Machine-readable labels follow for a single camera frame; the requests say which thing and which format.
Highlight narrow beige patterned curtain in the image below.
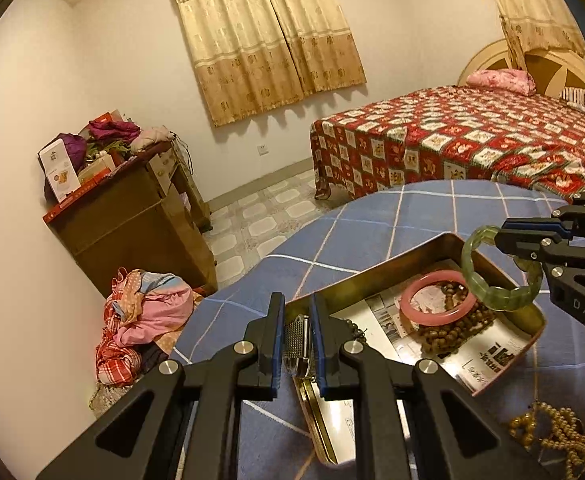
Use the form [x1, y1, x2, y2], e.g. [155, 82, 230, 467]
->
[473, 0, 585, 68]

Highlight pink pillow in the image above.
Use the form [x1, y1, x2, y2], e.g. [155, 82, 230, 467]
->
[467, 69, 536, 95]

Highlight dark cables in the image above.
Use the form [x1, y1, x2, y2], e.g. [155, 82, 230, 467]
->
[170, 132, 196, 176]

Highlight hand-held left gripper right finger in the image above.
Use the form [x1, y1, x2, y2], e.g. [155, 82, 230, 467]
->
[309, 291, 548, 480]

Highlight white upright carton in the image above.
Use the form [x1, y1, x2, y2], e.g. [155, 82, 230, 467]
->
[37, 139, 80, 203]

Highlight pink metal tin box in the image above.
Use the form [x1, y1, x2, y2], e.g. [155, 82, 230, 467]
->
[286, 232, 546, 393]

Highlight printed paper liner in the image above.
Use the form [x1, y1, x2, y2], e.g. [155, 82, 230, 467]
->
[333, 260, 533, 391]

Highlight beige cloth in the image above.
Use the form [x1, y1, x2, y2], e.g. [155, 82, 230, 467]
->
[131, 127, 173, 153]

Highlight green jade bracelet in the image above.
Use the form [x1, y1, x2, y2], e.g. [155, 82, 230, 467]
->
[461, 226, 543, 311]

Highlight brown wooden bead necklace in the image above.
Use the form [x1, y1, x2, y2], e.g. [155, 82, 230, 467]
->
[340, 282, 498, 356]

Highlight blue checked tablecloth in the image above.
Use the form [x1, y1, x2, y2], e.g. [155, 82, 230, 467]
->
[170, 180, 585, 480]

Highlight pink bangle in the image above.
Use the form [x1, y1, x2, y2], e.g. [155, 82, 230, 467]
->
[400, 270, 478, 323]

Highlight yellow amber bead bracelet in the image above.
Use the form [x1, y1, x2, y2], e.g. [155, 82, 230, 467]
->
[509, 400, 585, 471]

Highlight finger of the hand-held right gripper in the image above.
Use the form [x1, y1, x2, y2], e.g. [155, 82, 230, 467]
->
[504, 187, 585, 244]
[495, 232, 585, 346]

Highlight magenta cloth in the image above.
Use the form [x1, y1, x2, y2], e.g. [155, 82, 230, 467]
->
[88, 119, 142, 143]

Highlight pile of colourful clothes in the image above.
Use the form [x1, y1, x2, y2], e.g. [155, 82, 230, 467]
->
[95, 266, 203, 388]

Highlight silver metal bracelet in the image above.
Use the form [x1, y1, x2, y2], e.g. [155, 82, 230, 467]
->
[282, 314, 318, 378]

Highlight red carton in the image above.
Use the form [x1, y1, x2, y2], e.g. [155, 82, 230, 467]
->
[90, 110, 128, 126]

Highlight small beige box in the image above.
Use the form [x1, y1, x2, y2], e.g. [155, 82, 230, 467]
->
[77, 154, 116, 183]

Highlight red patterned bedspread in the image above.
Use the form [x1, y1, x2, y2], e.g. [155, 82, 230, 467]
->
[310, 85, 585, 206]

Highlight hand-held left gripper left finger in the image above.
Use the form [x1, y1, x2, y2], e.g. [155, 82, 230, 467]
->
[35, 291, 287, 480]

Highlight grey speckled mat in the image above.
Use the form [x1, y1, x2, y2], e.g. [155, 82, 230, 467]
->
[88, 380, 118, 416]

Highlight gold tin lid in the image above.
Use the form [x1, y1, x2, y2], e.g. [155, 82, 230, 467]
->
[292, 375, 368, 466]

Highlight brown wooden desk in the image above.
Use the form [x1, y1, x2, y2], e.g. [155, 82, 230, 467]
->
[42, 140, 218, 296]

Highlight wide beige patterned curtain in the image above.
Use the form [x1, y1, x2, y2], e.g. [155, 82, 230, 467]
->
[165, 0, 368, 128]

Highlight purple bag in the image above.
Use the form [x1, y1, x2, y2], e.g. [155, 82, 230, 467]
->
[57, 132, 88, 173]

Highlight flat red box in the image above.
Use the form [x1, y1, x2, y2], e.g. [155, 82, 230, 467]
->
[42, 167, 110, 224]

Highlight wooden bed headboard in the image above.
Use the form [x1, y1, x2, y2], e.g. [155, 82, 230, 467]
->
[457, 37, 585, 111]

